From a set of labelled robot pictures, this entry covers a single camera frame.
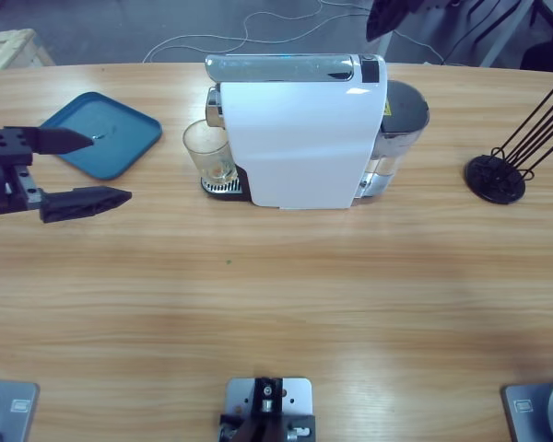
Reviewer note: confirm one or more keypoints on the clear drinking glass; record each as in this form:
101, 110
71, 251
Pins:
207, 147

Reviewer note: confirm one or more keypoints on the white metal table leg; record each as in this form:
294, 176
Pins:
507, 32
388, 46

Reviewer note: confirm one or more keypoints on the arm grey base plate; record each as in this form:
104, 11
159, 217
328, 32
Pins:
9, 410
539, 410

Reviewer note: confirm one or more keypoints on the silver coffee machine lever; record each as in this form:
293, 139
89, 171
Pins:
276, 68

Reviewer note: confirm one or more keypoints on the black office chair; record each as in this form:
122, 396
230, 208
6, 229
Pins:
548, 57

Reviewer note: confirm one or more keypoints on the grey mount plate dark post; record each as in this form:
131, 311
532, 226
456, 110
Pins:
267, 400

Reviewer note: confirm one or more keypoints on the white capsule coffee machine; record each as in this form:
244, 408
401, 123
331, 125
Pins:
295, 138

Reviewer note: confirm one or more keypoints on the teal square plastic tray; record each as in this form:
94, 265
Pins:
120, 147

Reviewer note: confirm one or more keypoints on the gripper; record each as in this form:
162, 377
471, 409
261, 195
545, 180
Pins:
4, 170
438, 3

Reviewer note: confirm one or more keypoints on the black drip tray metal grate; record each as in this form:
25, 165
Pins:
226, 189

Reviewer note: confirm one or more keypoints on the light wooden crate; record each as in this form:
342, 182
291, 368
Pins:
9, 48

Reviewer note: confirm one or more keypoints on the black capsule holder with rods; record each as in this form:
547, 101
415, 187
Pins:
484, 177

